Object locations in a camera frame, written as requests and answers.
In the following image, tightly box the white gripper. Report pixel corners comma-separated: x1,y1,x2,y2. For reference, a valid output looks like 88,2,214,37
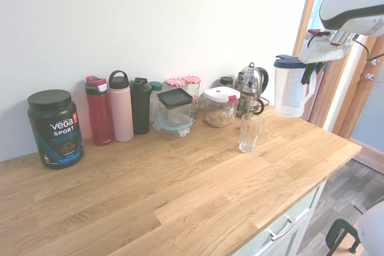
298,34,354,85

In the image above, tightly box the clear pitcher with blue lid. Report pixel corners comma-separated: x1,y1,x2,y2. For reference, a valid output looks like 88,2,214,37
272,54,316,119

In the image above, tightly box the red water bottle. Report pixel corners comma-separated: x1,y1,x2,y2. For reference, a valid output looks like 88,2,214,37
85,76,115,147

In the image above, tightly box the steel electric kettle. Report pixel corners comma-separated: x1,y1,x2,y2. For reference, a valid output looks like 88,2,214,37
235,62,275,110

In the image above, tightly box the glass jar with black lid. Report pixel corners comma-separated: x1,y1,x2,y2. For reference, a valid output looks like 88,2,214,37
218,76,235,89

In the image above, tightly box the clear drinking glass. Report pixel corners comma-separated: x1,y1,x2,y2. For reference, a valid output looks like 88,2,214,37
238,113,266,154

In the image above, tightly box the cereal container with white lid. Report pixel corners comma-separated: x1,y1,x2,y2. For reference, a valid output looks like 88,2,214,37
202,86,242,129

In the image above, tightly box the wooden door with glass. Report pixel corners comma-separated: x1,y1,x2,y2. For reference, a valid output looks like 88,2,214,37
338,0,384,176

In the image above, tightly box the jar with red checkered lid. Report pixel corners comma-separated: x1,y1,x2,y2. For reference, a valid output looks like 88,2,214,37
182,75,202,103
165,78,187,92

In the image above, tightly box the small jar red checkered lid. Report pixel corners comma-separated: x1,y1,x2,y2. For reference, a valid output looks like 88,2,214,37
190,98,202,119

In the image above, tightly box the square canister with black lid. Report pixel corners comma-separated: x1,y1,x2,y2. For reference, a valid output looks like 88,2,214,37
157,88,194,122

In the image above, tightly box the glass container with teal lid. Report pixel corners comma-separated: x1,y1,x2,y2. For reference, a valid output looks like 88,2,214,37
152,112,196,141

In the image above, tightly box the clear jar with green lid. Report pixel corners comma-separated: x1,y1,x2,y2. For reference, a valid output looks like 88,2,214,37
148,80,164,124

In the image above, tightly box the dark green clamp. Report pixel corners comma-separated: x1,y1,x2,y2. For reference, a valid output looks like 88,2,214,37
325,205,366,254

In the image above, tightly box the white base cabinet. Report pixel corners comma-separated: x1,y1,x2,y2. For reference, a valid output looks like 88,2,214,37
239,177,328,256

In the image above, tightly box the black shaker bottle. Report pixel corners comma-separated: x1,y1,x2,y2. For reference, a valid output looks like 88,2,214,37
129,77,153,135

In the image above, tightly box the pink bottle with black lid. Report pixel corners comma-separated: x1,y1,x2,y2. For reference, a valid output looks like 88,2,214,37
108,70,135,143

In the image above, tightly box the black Vega protein tub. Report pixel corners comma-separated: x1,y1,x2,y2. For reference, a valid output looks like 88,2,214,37
27,89,86,171

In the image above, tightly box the wooden door frame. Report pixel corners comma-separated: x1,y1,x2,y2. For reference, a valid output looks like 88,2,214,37
283,0,370,137

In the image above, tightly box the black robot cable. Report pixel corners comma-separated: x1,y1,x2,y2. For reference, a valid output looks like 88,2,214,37
308,31,384,62

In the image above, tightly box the metal door handle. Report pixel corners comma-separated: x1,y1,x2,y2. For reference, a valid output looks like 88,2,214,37
364,58,381,83

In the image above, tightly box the metal drawer handle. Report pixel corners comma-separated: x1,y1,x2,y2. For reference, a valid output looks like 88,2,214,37
266,218,297,242

